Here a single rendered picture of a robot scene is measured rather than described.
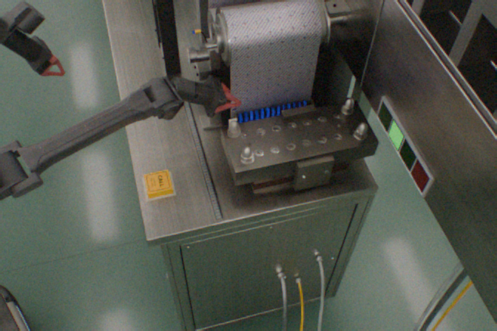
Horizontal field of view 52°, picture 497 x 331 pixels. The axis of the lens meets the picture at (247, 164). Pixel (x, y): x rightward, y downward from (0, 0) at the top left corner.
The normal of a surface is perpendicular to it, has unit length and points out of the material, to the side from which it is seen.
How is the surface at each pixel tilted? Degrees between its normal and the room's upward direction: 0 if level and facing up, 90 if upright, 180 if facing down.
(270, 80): 90
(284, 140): 0
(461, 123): 90
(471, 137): 90
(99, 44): 0
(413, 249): 0
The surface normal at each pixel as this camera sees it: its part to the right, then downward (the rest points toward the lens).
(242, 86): 0.27, 0.78
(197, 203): 0.02, -0.60
